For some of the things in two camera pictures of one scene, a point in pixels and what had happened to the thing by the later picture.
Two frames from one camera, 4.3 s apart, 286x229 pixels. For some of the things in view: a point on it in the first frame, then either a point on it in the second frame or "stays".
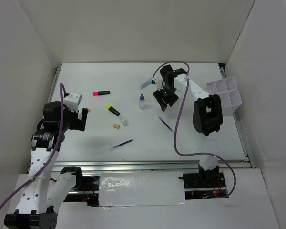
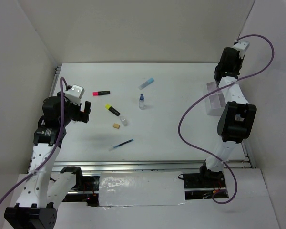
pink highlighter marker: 97,93 stays
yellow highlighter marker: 108,106 stays
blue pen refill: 123,143 stays
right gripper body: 168,91 -> 238,63
